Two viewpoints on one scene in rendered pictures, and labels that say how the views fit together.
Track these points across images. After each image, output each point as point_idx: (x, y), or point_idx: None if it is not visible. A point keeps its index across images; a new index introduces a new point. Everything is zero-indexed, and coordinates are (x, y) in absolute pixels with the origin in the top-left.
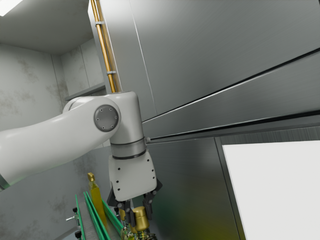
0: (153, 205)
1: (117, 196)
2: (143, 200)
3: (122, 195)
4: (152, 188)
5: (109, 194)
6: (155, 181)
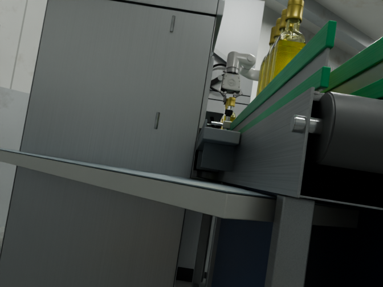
0: (207, 104)
1: (238, 91)
2: (225, 95)
3: (236, 91)
4: (223, 91)
5: (241, 90)
6: (221, 88)
